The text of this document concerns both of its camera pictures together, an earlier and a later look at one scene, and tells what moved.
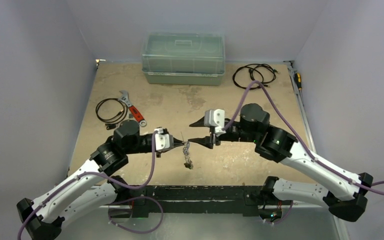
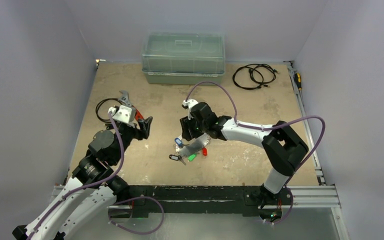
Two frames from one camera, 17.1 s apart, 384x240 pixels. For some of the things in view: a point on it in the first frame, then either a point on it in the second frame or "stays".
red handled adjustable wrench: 134,110 stays
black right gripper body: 213,134 to 186,127
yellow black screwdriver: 298,78 stays
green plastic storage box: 184,58 stays
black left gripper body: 145,143 to 129,133
